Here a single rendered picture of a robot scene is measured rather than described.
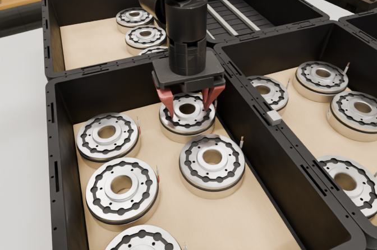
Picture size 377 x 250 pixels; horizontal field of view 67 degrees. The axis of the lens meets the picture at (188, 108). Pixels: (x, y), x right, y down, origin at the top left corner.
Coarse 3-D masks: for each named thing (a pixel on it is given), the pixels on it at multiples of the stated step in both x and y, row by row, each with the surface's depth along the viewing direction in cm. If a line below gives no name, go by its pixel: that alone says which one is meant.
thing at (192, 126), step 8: (176, 96) 55; (184, 96) 55; (192, 96) 55; (200, 96) 54; (200, 104) 53; (160, 112) 51; (168, 112) 51; (208, 112) 52; (168, 120) 50; (176, 120) 50; (184, 120) 50; (192, 120) 50; (200, 120) 50; (208, 120) 50; (176, 128) 48; (184, 128) 48; (192, 128) 48; (200, 128) 48
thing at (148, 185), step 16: (112, 160) 44; (128, 160) 44; (96, 176) 42; (144, 176) 42; (96, 192) 40; (144, 192) 40; (96, 208) 38; (112, 208) 38; (128, 208) 38; (144, 208) 38
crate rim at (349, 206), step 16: (272, 32) 58; (288, 32) 58; (352, 32) 58; (224, 48) 55; (240, 80) 47; (256, 96) 44; (288, 128) 39; (320, 176) 34; (336, 192) 32; (352, 208) 31; (368, 224) 30; (368, 240) 30
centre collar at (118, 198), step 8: (112, 176) 41; (120, 176) 41; (128, 176) 41; (104, 184) 40; (112, 184) 41; (136, 184) 40; (104, 192) 40; (112, 192) 39; (128, 192) 39; (136, 192) 40; (112, 200) 39; (120, 200) 39
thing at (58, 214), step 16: (208, 48) 54; (128, 64) 50; (144, 64) 51; (224, 64) 50; (64, 80) 47; (80, 80) 48; (48, 96) 44; (240, 96) 45; (48, 112) 42; (256, 112) 42; (48, 128) 39; (272, 128) 39; (48, 144) 37; (288, 144) 37; (48, 160) 36; (304, 160) 36; (304, 176) 34; (64, 192) 33; (320, 192) 32; (64, 208) 31; (336, 208) 31; (64, 224) 30; (352, 224) 30; (64, 240) 29; (352, 240) 29
